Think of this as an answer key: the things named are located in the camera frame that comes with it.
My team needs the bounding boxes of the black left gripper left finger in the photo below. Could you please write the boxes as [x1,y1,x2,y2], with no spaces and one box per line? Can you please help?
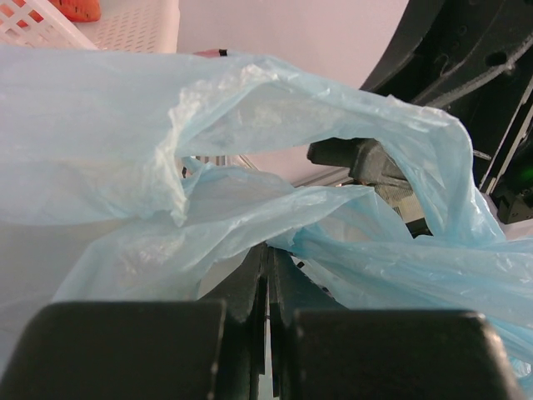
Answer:
[202,243,267,399]

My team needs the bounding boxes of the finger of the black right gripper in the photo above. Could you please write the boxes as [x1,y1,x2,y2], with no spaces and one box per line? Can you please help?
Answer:
[307,138,431,238]

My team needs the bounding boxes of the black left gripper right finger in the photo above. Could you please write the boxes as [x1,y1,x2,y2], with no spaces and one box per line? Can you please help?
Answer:
[266,247,344,399]

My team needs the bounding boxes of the fake watermelon slice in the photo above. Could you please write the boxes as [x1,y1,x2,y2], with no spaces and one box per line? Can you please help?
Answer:
[50,0,102,23]

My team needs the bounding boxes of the light blue plastic bag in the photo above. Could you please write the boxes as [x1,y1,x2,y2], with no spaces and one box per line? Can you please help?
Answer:
[1,46,532,378]

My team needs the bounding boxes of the white plastic fruit basket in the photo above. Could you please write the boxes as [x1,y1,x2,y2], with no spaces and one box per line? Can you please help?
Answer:
[1,1,180,53]

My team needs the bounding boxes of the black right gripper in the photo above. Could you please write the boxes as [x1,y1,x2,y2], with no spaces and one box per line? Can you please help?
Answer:
[362,1,532,224]

